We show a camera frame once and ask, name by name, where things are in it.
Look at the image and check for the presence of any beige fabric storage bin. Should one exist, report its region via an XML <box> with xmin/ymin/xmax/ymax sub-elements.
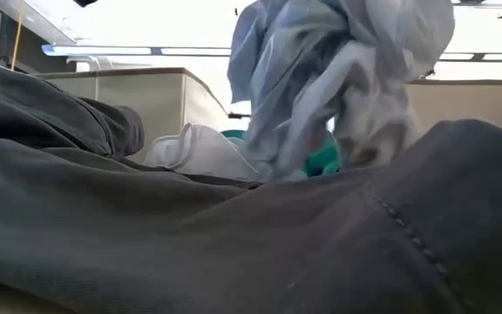
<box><xmin>405</xmin><ymin>78</ymin><xmax>502</xmax><ymax>137</ymax></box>
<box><xmin>37</xmin><ymin>67</ymin><xmax>230</xmax><ymax>165</ymax></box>

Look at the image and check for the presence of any ceiling rail fixture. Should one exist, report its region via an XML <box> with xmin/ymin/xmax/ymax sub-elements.
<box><xmin>451</xmin><ymin>0</ymin><xmax>502</xmax><ymax>20</ymax></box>

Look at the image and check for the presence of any dark grey garment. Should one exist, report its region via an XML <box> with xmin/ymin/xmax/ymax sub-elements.
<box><xmin>176</xmin><ymin>118</ymin><xmax>502</xmax><ymax>314</ymax></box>

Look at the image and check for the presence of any white garment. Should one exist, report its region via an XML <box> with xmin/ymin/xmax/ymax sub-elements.
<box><xmin>143</xmin><ymin>122</ymin><xmax>261</xmax><ymax>181</ymax></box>

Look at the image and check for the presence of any yellow cable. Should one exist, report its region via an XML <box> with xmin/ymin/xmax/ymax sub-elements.
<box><xmin>10</xmin><ymin>0</ymin><xmax>26</xmax><ymax>72</ymax></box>

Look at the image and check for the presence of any long linear ceiling light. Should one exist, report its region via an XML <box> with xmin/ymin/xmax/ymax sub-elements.
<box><xmin>41</xmin><ymin>43</ymin><xmax>502</xmax><ymax>63</ymax></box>

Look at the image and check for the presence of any grey desk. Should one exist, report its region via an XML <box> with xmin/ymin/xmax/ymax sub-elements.
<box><xmin>0</xmin><ymin>0</ymin><xmax>78</xmax><ymax>75</ymax></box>

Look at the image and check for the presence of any pale blue garment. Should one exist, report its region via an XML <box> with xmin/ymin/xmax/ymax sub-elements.
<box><xmin>227</xmin><ymin>0</ymin><xmax>457</xmax><ymax>183</ymax></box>

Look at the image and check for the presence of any teal green garment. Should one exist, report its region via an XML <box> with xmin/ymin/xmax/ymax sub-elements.
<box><xmin>219</xmin><ymin>128</ymin><xmax>343</xmax><ymax>179</ymax></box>

